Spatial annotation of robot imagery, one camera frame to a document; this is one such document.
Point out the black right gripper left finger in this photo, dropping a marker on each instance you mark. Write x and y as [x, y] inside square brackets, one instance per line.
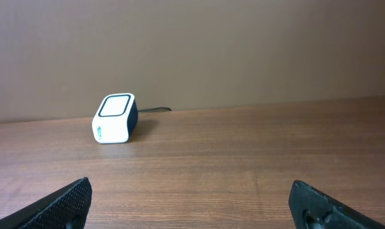
[66, 208]

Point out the white barcode scanner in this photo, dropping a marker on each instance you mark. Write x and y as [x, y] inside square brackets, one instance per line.
[115, 119]

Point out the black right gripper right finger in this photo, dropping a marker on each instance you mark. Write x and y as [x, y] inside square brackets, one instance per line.
[311, 208]

